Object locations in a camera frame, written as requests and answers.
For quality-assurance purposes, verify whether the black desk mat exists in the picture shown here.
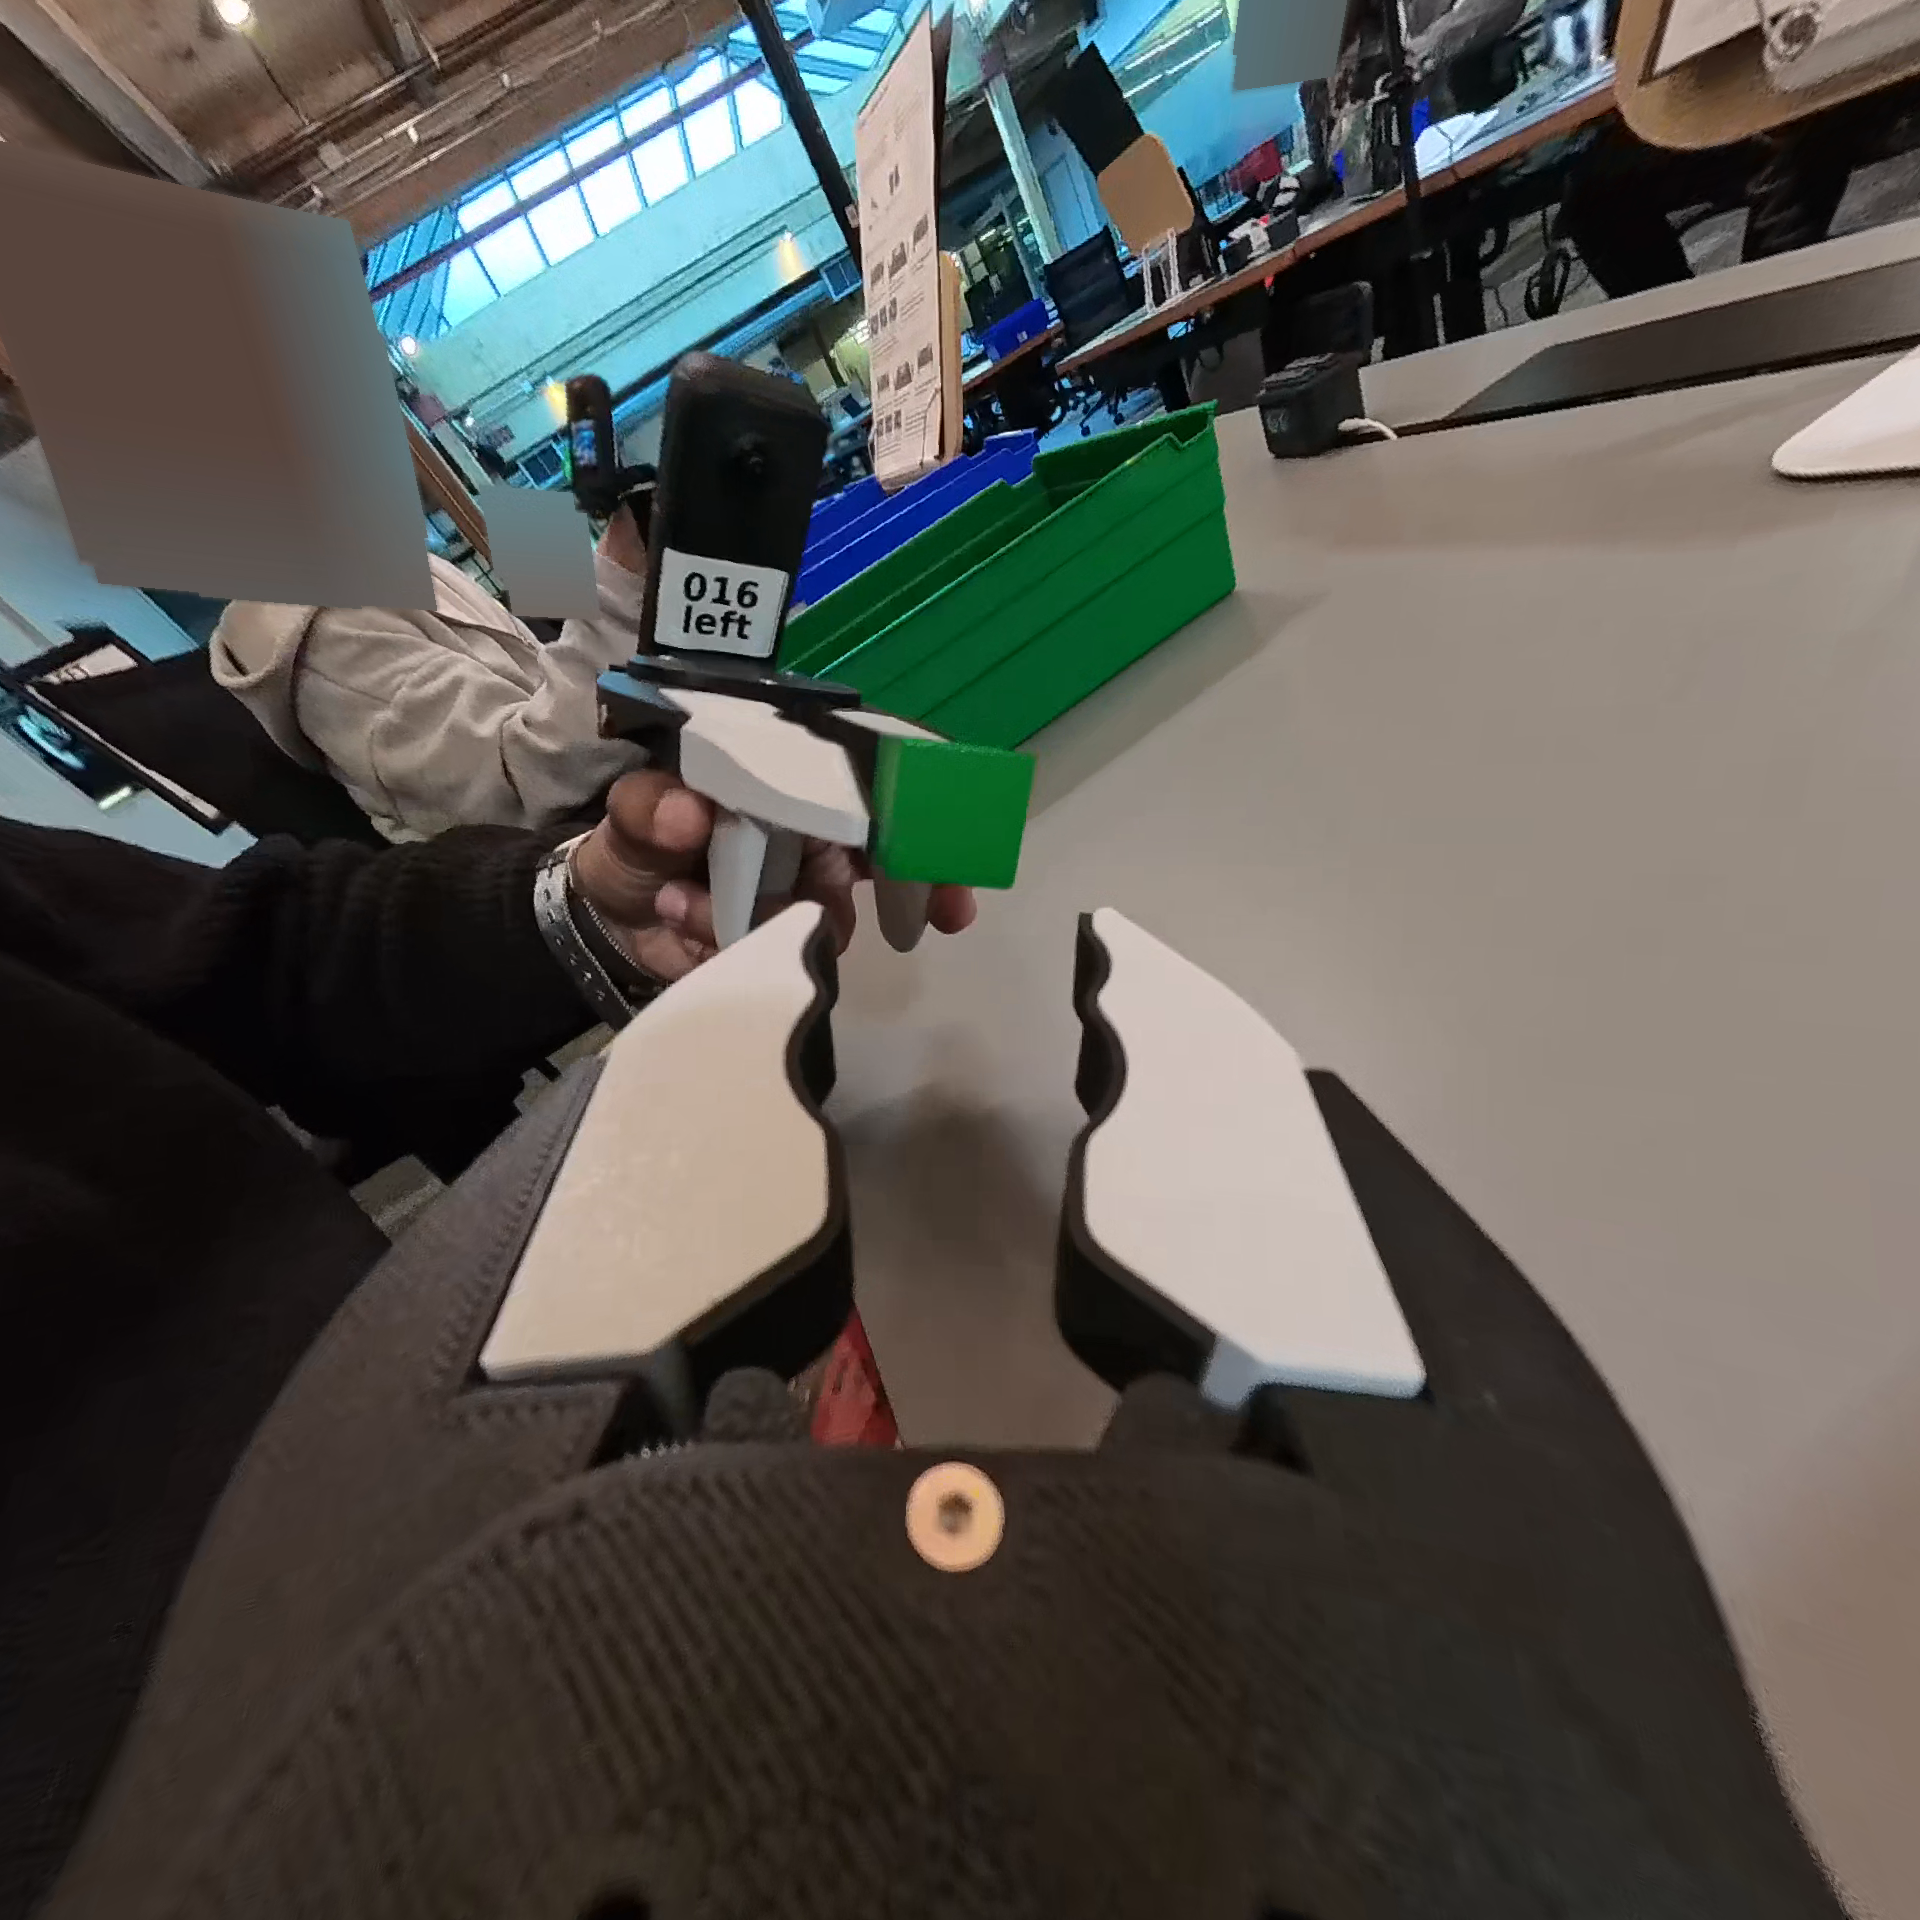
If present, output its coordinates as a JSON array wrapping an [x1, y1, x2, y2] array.
[[1400, 275, 1920, 440]]

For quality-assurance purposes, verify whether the person's left forearm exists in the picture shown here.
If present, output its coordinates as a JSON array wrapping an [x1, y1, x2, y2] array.
[[0, 816, 600, 1193]]

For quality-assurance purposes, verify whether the instruction board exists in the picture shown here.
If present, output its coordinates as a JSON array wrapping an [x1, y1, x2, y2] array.
[[853, 0, 969, 496]]

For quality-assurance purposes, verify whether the green cube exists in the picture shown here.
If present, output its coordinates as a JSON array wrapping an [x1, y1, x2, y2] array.
[[864, 736, 1038, 888]]

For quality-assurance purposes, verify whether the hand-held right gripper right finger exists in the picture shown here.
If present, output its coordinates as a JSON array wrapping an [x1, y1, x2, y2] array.
[[1053, 904, 1431, 1415]]

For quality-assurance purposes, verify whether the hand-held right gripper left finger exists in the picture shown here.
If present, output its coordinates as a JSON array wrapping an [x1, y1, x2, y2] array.
[[477, 902, 856, 1449]]

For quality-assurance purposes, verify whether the wooden sheet board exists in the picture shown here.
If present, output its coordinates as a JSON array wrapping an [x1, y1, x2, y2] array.
[[1094, 132, 1206, 301], [1612, 0, 1920, 153]]

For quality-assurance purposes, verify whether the green plastic bin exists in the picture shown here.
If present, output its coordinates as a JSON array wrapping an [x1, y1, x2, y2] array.
[[776, 400, 1241, 751]]

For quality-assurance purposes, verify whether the person's left hand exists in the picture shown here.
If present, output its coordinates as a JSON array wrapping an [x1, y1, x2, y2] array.
[[574, 747, 980, 980]]

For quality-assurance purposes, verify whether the black charger box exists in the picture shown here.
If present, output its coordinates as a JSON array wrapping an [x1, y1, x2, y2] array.
[[1255, 355, 1368, 461]]

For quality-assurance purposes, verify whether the white stand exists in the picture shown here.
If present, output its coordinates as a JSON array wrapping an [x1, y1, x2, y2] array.
[[1772, 350, 1920, 483]]

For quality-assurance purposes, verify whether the red object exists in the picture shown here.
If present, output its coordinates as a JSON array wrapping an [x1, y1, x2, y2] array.
[[813, 1307, 904, 1451]]

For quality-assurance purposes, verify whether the silver bracelet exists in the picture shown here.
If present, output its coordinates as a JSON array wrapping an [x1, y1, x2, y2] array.
[[529, 835, 669, 1033]]

